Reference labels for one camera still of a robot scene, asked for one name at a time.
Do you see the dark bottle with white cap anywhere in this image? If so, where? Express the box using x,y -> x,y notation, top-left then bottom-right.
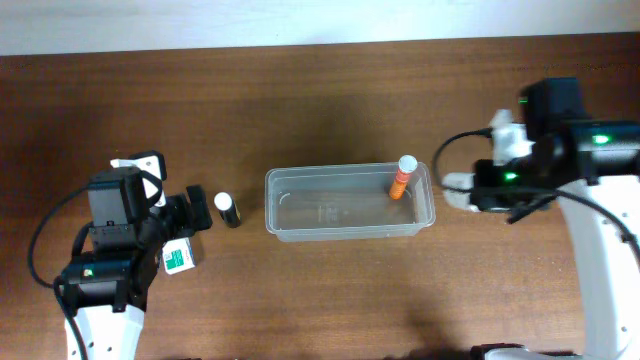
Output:
214,192 -> 241,228

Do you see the white squeeze bottle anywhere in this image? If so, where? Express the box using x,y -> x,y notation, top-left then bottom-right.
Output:
442,172 -> 480,213

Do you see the orange tube with white cap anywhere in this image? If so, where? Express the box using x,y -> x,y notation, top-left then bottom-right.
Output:
389,155 -> 418,200

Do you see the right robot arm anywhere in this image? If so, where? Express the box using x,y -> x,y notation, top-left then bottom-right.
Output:
446,78 -> 639,359

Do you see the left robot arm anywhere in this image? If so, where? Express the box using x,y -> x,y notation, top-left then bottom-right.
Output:
54,185 -> 212,359

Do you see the clear plastic container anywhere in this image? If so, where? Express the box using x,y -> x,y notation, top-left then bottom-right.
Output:
264,162 -> 436,242

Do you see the white and green box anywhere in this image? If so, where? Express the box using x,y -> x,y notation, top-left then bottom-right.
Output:
162,237 -> 196,275

